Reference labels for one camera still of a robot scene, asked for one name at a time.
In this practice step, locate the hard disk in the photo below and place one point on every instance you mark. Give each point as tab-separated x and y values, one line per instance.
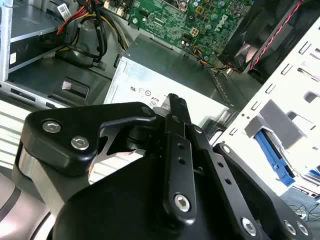
272	155

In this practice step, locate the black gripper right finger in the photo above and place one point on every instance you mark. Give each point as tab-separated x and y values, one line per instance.
222	172

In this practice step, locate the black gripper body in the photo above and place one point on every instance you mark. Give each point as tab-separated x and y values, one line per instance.
112	207

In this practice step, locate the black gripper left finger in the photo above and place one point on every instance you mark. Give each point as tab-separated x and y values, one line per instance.
62	140

